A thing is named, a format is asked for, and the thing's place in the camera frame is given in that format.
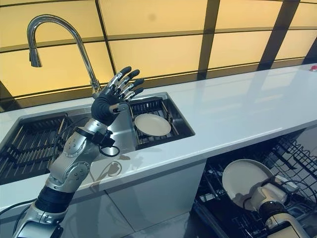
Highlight robot left hand dark glove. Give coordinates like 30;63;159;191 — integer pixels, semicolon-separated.
91;66;145;124

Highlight robot right hand dark glove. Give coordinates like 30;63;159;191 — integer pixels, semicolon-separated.
271;175;301;194

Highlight cream round plate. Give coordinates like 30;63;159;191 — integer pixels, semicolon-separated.
134;113;172;137
221;159;275;209

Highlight stainless steel sink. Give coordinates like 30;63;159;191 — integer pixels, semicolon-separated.
0;91;196;185

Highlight small black sink dish rack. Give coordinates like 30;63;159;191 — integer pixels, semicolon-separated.
129;97;183;147

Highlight chrome gooseneck faucet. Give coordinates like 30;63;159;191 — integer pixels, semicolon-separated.
26;14;102;99

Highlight dark framed yellow window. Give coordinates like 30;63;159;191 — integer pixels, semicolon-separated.
0;0;317;115

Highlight large black sink dish rack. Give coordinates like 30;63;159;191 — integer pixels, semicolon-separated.
0;113;75;179

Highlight white sink base cabinet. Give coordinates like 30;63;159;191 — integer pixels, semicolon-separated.
59;158;209;238

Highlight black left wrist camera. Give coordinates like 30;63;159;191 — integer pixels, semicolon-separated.
74;126;116;148

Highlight black wire wavy-rimmed dishwasher rack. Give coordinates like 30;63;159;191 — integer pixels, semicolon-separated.
277;135;317;174

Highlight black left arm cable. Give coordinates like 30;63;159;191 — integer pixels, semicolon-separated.
98;145;120;158

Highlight black wire dishwasher plate rack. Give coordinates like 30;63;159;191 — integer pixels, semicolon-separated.
193;148;317;238

